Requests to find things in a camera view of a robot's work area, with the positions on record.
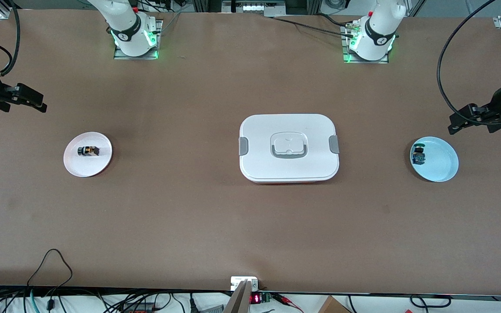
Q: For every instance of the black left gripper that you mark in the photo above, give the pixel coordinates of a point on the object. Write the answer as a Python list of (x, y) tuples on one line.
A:
[(499, 103)]

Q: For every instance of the orange and black switch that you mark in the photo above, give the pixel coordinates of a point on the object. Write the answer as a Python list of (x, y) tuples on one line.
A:
[(88, 151)]

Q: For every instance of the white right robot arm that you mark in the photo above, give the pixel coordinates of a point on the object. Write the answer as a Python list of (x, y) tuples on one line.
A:
[(128, 26)]

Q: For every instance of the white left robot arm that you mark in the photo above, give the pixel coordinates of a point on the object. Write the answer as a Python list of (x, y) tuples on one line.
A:
[(379, 30)]

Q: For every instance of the white lunch box grey clips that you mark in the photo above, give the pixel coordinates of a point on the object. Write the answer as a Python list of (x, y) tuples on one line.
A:
[(289, 167)]

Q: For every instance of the brown cardboard box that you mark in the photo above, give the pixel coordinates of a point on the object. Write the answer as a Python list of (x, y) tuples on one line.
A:
[(333, 306)]

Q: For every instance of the light blue round plate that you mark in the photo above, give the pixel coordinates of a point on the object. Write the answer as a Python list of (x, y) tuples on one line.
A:
[(439, 161)]

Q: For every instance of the pink round plate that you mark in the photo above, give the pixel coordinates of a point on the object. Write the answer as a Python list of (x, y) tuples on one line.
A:
[(81, 165)]

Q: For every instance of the white power strip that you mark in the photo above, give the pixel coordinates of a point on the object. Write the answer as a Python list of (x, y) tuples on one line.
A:
[(255, 6)]

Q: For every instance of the red alligator clip lead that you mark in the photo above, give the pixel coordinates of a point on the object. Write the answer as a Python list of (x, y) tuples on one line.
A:
[(287, 300)]

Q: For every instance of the red digit display module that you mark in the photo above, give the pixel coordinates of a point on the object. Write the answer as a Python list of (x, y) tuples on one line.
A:
[(255, 298)]

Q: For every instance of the aluminium profile bar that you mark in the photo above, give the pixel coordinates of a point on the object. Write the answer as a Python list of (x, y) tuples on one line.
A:
[(238, 300)]

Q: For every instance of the blue and black switch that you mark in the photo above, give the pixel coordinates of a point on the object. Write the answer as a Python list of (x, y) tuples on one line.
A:
[(418, 155)]

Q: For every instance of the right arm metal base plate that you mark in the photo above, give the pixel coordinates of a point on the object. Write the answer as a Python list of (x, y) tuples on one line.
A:
[(122, 57)]

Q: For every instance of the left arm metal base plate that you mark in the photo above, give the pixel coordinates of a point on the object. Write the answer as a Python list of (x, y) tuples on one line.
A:
[(365, 61)]

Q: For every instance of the white metal bracket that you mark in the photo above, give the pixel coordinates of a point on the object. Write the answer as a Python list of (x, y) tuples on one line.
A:
[(235, 281)]

